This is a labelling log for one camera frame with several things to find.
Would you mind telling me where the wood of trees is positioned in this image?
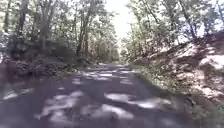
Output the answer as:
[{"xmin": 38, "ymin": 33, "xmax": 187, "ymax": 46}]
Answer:
[{"xmin": 0, "ymin": 0, "xmax": 224, "ymax": 68}]

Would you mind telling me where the leaf-covered earth bank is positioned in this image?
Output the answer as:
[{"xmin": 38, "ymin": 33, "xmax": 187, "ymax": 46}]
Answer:
[
  {"xmin": 128, "ymin": 33, "xmax": 224, "ymax": 128},
  {"xmin": 0, "ymin": 39, "xmax": 101, "ymax": 91}
]

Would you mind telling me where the grey asphalt road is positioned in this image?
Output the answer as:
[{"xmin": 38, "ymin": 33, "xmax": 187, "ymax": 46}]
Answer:
[{"xmin": 0, "ymin": 63, "xmax": 201, "ymax": 128}]

